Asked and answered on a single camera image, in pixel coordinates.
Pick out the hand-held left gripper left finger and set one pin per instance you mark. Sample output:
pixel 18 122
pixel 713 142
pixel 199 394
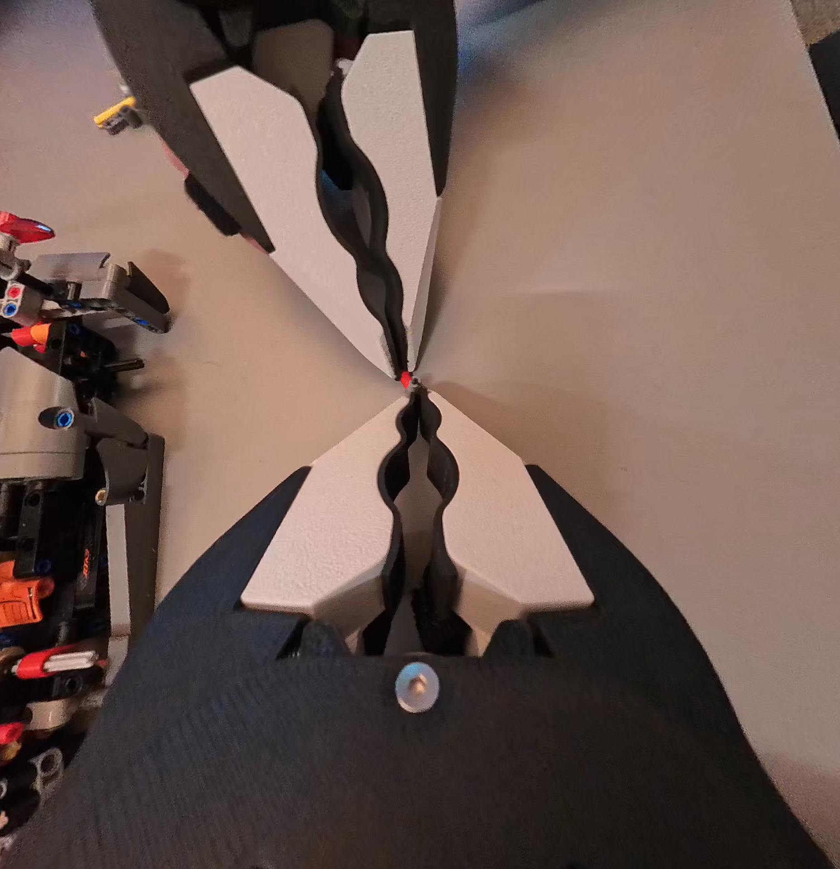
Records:
pixel 325 529

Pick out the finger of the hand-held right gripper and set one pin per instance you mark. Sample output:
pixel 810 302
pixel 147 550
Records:
pixel 270 170
pixel 399 136

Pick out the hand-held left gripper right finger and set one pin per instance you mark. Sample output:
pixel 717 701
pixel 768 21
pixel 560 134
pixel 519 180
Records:
pixel 515 536

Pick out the pile of lego pieces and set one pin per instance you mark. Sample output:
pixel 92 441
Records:
pixel 114 114

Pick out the partly built lego car model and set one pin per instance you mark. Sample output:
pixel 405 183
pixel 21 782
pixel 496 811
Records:
pixel 33 421

